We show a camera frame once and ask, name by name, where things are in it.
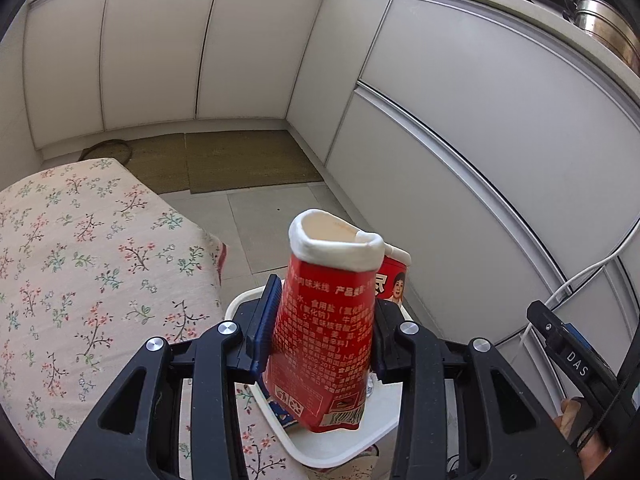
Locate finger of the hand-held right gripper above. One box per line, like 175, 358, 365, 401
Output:
562, 326, 621, 385
526, 300, 621, 413

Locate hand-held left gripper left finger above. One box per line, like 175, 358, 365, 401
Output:
55, 274, 283, 480

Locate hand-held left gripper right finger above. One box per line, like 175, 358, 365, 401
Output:
372, 305, 586, 480

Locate red instant noodle cup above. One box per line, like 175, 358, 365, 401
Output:
260, 208, 385, 433

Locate white plastic bin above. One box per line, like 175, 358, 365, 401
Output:
223, 285, 407, 467

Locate person's right hand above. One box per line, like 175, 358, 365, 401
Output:
552, 396, 613, 480

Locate red portrait print cup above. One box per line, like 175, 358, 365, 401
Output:
376, 242, 413, 313

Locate blue biscuit box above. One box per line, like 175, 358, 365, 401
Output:
270, 395, 303, 428

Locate brown floor mat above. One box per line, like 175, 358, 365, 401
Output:
184, 130, 326, 195
130, 132, 193, 196

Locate round woven mat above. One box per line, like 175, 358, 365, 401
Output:
81, 139, 133, 163

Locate white kitchen cabinets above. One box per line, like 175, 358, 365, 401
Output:
22, 0, 640, 411

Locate steel steamer pot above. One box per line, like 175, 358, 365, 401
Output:
565, 0, 640, 73

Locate white cable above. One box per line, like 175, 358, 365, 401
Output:
520, 242, 633, 351

